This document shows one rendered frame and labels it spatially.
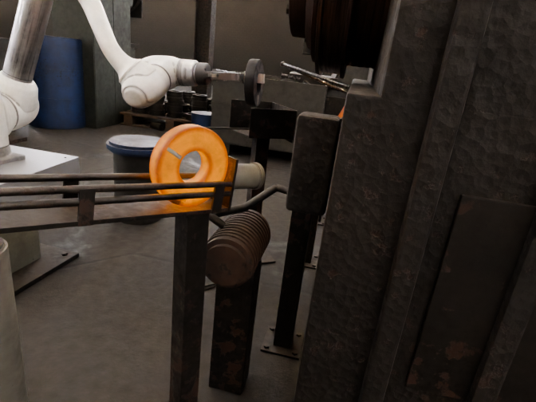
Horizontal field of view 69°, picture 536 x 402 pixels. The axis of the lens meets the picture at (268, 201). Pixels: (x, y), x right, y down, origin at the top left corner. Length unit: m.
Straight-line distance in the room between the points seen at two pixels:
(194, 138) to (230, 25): 11.05
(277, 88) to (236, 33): 8.17
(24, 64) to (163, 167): 1.16
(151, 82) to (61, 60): 3.19
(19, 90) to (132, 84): 0.61
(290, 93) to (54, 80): 2.31
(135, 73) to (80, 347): 0.87
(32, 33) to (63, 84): 2.74
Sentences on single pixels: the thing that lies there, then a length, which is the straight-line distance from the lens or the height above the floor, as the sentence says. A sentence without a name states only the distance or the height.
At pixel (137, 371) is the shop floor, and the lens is 1.32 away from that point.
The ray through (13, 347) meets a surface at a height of 0.29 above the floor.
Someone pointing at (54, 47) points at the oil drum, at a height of 0.78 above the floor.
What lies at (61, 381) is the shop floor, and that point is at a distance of 1.34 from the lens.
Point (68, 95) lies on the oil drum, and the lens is 4.52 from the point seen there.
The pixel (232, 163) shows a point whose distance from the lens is 0.78.
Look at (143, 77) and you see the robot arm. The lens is 1.31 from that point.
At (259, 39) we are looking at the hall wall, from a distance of 11.51.
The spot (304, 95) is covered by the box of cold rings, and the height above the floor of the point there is 0.64.
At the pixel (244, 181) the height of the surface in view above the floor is 0.67.
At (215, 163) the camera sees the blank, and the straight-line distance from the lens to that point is 0.77.
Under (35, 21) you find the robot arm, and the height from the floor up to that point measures 0.94.
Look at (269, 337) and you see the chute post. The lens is 1.43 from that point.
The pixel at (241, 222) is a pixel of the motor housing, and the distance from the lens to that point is 0.95.
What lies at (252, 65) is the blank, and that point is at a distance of 1.34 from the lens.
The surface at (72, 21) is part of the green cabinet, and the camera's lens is 4.67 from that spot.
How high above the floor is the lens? 0.91
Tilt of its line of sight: 20 degrees down
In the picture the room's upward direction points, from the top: 7 degrees clockwise
